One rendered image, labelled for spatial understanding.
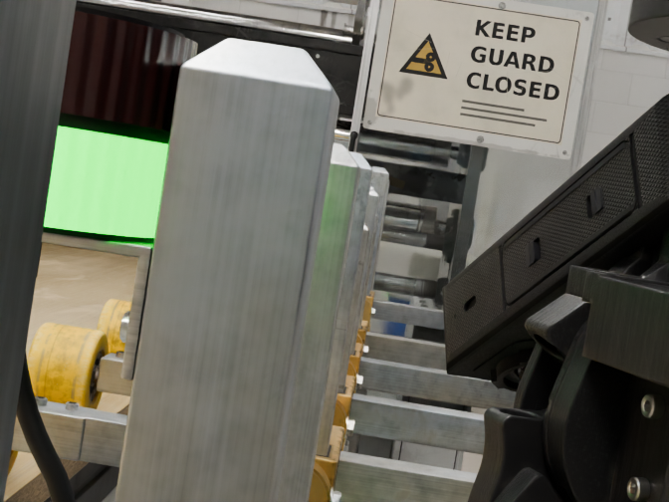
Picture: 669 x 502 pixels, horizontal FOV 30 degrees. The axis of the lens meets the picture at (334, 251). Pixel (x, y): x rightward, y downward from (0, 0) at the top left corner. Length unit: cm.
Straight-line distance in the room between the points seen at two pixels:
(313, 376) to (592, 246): 28
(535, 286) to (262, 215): 7
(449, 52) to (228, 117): 255
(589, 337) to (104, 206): 11
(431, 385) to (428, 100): 155
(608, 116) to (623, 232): 895
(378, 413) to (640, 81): 823
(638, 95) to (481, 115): 645
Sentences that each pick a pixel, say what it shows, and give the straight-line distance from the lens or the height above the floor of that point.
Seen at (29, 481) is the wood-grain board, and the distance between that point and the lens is 92.
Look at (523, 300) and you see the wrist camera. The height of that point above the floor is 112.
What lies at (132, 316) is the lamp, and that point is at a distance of 29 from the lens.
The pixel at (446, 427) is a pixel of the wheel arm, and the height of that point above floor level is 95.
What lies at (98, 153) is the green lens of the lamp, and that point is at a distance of 28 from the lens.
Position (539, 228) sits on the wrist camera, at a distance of 30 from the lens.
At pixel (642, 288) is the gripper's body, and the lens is 23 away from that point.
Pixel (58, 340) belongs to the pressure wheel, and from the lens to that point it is 111.
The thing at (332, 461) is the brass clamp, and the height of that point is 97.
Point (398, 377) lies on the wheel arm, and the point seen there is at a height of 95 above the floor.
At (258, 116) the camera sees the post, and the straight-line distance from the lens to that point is 28.
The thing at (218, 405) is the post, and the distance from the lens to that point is 29.
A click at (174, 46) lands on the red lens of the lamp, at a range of 29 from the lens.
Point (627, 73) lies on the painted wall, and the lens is 925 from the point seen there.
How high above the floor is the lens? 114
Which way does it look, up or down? 3 degrees down
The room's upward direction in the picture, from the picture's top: 9 degrees clockwise
